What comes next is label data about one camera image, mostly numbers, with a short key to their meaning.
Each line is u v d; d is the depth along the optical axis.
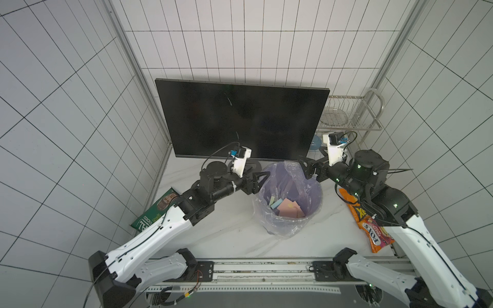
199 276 0.72
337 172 0.52
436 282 0.37
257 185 0.56
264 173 0.58
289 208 0.81
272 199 0.85
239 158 0.54
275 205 0.83
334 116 0.93
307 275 0.73
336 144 0.48
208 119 1.21
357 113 1.03
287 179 0.79
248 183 0.54
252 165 0.65
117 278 0.37
